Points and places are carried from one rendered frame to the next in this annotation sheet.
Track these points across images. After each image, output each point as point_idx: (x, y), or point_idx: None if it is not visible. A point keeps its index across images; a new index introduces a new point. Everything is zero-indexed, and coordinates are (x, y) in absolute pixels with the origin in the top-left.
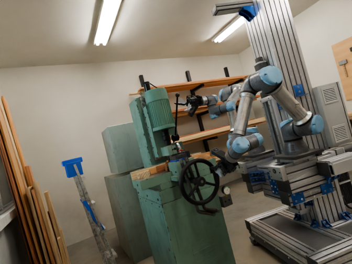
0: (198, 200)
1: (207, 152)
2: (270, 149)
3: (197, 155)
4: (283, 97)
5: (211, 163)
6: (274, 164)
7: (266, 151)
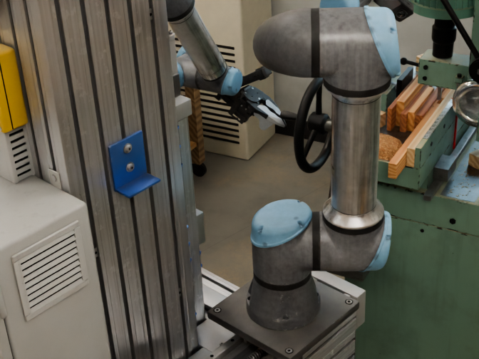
0: (323, 149)
1: (391, 159)
2: (229, 320)
3: (405, 140)
4: None
5: (298, 110)
6: (210, 295)
7: (240, 303)
